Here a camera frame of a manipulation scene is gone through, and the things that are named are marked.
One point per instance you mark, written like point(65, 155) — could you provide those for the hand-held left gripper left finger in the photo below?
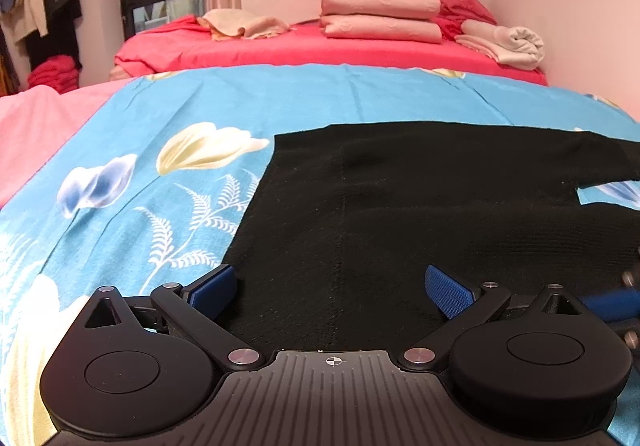
point(216, 290)

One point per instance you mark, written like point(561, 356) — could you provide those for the beige folded towel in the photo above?
point(240, 23)

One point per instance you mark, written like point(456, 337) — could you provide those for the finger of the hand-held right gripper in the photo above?
point(612, 304)

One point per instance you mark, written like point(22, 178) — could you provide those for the red bed sheet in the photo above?
point(300, 48)

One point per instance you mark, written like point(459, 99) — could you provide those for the beige hanging garment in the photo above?
point(32, 1)

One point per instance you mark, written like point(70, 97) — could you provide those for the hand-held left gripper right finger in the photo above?
point(447, 293)

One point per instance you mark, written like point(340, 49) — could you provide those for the pile of red clothes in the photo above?
point(55, 73)

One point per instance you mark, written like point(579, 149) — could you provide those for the red crumpled cloth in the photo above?
point(465, 6)

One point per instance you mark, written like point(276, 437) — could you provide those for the black hanging garment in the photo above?
point(62, 16)

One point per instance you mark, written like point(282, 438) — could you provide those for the pink folded quilt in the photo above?
point(380, 3)
point(380, 28)

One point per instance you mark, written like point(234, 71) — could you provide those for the black pants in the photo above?
point(375, 206)

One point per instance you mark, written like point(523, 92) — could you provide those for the cream rolled blanket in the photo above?
point(515, 43)

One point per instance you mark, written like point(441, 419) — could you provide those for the pink blanket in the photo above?
point(35, 126)

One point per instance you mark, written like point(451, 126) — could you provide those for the blue floral bed sheet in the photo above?
point(300, 96)

